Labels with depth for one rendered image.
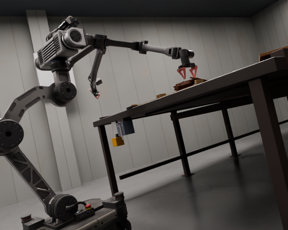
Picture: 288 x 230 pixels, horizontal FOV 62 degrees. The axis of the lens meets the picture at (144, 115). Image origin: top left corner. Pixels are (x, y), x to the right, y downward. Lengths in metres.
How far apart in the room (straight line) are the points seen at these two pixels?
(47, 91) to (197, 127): 4.08
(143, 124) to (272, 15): 4.38
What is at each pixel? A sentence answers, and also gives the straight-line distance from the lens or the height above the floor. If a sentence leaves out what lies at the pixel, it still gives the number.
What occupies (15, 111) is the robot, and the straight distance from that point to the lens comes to 1.82.
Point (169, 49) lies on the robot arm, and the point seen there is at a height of 1.26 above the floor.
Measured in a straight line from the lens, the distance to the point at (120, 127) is 2.12.
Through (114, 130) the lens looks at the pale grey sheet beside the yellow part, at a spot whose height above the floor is 0.77.
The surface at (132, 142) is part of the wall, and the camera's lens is 4.70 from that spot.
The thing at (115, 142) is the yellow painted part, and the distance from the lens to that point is 2.28.
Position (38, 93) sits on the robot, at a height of 1.15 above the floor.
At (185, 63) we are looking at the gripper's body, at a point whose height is 1.11.
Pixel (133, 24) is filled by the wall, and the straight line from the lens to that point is 5.37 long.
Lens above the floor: 0.76
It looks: 2 degrees up
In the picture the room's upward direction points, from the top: 12 degrees counter-clockwise
